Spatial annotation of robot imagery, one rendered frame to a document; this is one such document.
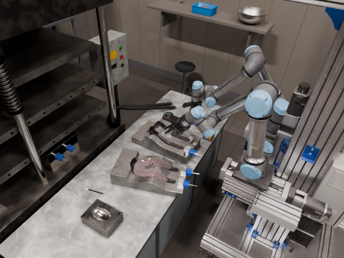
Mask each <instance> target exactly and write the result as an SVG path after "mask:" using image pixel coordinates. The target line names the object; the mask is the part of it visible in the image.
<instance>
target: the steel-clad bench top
mask: <svg viewBox="0 0 344 258"><path fill-rule="evenodd" d="M165 102H173V105H166V106H176V109H164V110H148V111H147V112H146V113H145V114H144V115H143V116H141V117H140V118H139V119H138V120H137V121H136V122H135V123H134V124H133V125H131V126H130V127H129V128H128V129H127V130H126V131H125V132H124V133H123V134H122V135H120V136H119V137H118V138H117V139H116V140H115V141H114V142H113V143H112V144H111V145H109V146H108V147H107V148H106V149H105V150H104V151H103V152H102V153H101V154H100V155H98V156H97V157H96V158H95V159H94V160H93V161H92V162H91V163H90V164H89V165H87V166H86V167H85V168H84V169H83V170H82V171H81V172H80V173H79V174H77V175H76V176H75V177H74V178H73V179H72V180H71V181H70V182H69V183H68V184H67V185H65V186H64V187H63V188H62V189H61V190H60V191H59V192H58V193H57V194H55V195H54V196H53V197H52V198H51V199H50V200H49V201H48V202H47V203H46V204H44V205H43V206H42V207H41V208H40V209H39V210H38V211H37V212H36V213H35V214H33V215H32V216H31V217H30V218H29V219H27V220H26V221H25V222H24V223H23V224H22V225H21V226H20V227H19V228H18V229H16V230H15V231H14V232H13V233H12V234H11V235H10V236H9V237H8V238H7V239H5V240H4V241H3V242H2V243H1V244H0V254H1V255H2V256H3V257H5V258H135V257H136V256H137V254H138V253H139V251H140V250H141V248H142V247H143V245H144V244H145V242H146V241H147V239H148V238H149V236H150V235H151V233H152V232H153V231H154V229H155V228H156V226H157V225H158V223H159V222H160V220H161V219H162V217H163V216H164V214H165V213H166V211H167V210H168V208H169V207H170V205H171V203H172V202H173V200H174V199H175V197H172V196H167V195H162V194H158V193H153V192H149V191H143V190H138V189H133V188H128V187H123V186H118V185H113V184H112V183H111V176H110V173H111V171H112V169H113V167H114V165H115V163H116V161H117V159H118V157H119V155H120V153H121V151H122V149H123V148H128V149H133V150H137V151H139V154H140V155H145V156H162V157H165V156H163V155H161V154H158V153H156V152H154V151H151V150H149V149H147V148H145V147H142V146H140V145H137V144H135V143H133V142H132V135H133V134H135V133H136V132H137V131H138V130H139V129H140V128H141V127H142V126H143V125H144V124H145V123H147V122H148V121H149V120H150V121H153V122H157V121H159V120H160V119H161V118H162V116H163V114H164V113H165V112H166V113H167V112H172V113H173V115H174V116H177V117H181V116H182V115H184V114H185V113H187V112H188V111H189V110H190V106H189V107H185V108H183V106H182V105H183V104H184V103H186V102H191V97H190V96H187V95H184V94H181V93H178V92H175V91H172V90H170V91H169V92H168V93H167V94H166V95H165V96H163V97H162V98H161V99H160V100H159V101H158V102H157V103H165ZM227 119H228V118H226V119H224V120H222V121H220V122H219V123H218V124H217V125H216V126H215V128H214V129H215V131H216V133H215V134H214V138H213V139H212V141H211V142H209V141H207V140H204V139H202V137H203V135H202V134H201V132H200V131H199V130H198V128H197V127H196V126H195V125H193V124H192V125H191V126H190V128H189V129H188V130H186V131H185V132H187V133H190V134H193V135H196V136H199V137H201V142H200V146H199V148H198V149H197V150H196V153H197V154H199V155H201V157H200V156H198V155H195V154H194V156H192V157H191V159H190V160H189V162H188V163H187V165H189V166H188V169H192V172H193V170H194V169H195V167H196V166H197V164H198V163H199V161H200V160H201V158H202V157H203V155H204V154H205V152H206V151H207V149H208V148H209V146H210V145H211V143H212V142H213V140H214V139H215V137H216V136H217V134H218V133H219V131H220V130H221V128H222V127H223V125H224V124H225V122H226V121H227ZM165 158H166V159H168V160H170V161H172V162H175V161H174V160H172V159H170V158H167V157H165ZM85 188H88V189H91V190H95V191H98V192H102V193H103V194H100V193H97V192H93V191H90V190H86V189H85ZM96 199H99V200H101V201H103V202H104V203H106V204H108V205H110V206H111V207H113V208H115V209H117V210H119V211H120V212H122V213H123V220H122V222H121V223H120V224H119V225H118V227H117V228H116V229H115V230H114V232H113V233H112V234H111V235H110V237H109V238H108V239H107V238H106V237H104V236H103V235H101V234H99V233H98V232H96V231H94V230H93V229H91V228H90V227H88V226H87V225H85V224H83V223H82V221H81V218H80V216H81V215H82V214H83V213H84V212H85V211H86V210H87V209H88V208H89V207H90V206H91V205H92V204H93V203H94V202H95V200H96Z"/></svg>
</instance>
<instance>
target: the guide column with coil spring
mask: <svg viewBox="0 0 344 258"><path fill-rule="evenodd" d="M4 67H5V66H4V65H3V66H2V67H0V70H1V69H3V68H4ZM4 72H6V69H5V70H3V71H1V72H0V74H2V73H4ZM7 75H8V74H5V75H3V76H0V78H4V77H6V76H7ZM8 79H9V77H8V78H6V79H4V80H0V82H5V81H7V80H8ZM10 82H11V81H9V82H8V83H4V84H0V87H2V86H6V85H8V84H9V83H10ZM11 87H12V85H10V86H8V87H6V88H1V90H6V89H9V88H11ZM13 90H14V89H13V88H12V89H11V90H9V91H5V92H2V93H3V94H6V93H10V92H12V91H13ZM13 94H15V92H13V93H12V94H9V95H4V97H9V96H12V95H13ZM15 97H16V95H15V96H14V97H12V98H8V99H5V100H12V99H14V98H15ZM16 101H17V99H16V100H14V101H11V102H7V104H11V103H14V102H16ZM18 104H19V102H18V103H16V104H14V105H8V107H14V106H16V105H18ZM19 107H20V105H19V106H18V107H16V108H13V109H9V110H11V111H13V110H16V109H18V108H19ZM12 117H13V119H14V121H15V124H16V126H17V128H18V131H19V133H20V135H21V138H22V140H23V142H24V145H25V147H26V149H27V152H28V154H29V156H30V159H31V161H32V163H33V166H34V168H35V170H36V173H37V175H38V177H39V180H40V182H41V184H47V183H48V182H49V178H48V175H47V173H46V170H45V168H44V165H43V163H42V160H41V158H40V155H39V153H38V150H37V148H36V145H35V143H34V140H33V138H32V135H31V132H30V130H29V127H28V125H27V122H26V120H25V117H24V115H23V113H21V114H18V115H12Z"/></svg>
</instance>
